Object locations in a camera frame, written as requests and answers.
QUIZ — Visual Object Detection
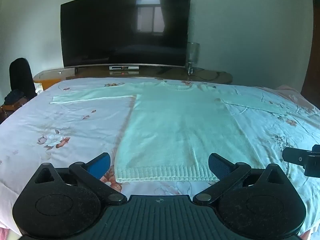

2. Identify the wooden stool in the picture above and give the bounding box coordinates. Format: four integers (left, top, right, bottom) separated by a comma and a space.
0, 102, 28, 124

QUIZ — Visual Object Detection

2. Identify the black office chair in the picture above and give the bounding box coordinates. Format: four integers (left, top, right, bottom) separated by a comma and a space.
9, 58, 38, 101

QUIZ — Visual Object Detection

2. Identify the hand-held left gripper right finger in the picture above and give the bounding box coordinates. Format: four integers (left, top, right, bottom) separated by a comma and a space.
193, 153, 287, 205

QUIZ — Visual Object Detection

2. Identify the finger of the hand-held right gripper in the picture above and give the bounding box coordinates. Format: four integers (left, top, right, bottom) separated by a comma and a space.
282, 147, 313, 163

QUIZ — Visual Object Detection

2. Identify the brown wooden door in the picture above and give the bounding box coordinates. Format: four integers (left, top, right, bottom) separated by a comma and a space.
301, 0, 320, 103

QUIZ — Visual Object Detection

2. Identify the black flat screen television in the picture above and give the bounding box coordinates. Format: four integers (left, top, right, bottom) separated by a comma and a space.
60, 0, 192, 69

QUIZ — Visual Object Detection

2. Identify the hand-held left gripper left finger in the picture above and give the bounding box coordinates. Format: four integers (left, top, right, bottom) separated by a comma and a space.
34, 152, 128, 206

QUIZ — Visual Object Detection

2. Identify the wooden television cabinet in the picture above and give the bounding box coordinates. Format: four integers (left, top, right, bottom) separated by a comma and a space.
33, 67, 233, 91

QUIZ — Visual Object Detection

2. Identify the black cable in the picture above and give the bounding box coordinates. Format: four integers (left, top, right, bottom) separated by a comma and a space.
193, 67, 227, 81

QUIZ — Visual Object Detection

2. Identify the dark clothes pile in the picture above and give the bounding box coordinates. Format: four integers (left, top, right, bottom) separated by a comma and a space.
3, 89, 26, 105

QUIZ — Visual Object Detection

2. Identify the pink blanket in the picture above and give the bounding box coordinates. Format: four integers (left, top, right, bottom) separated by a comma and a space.
274, 84, 316, 113

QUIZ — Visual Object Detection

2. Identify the white knit sweater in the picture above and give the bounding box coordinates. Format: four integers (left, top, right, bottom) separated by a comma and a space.
50, 81, 288, 183

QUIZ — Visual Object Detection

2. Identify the floral bed sheet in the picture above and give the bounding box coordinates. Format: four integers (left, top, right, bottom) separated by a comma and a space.
0, 77, 320, 238

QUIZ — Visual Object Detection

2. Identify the silver set-top box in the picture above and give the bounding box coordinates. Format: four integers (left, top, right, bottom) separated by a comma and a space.
109, 65, 140, 71

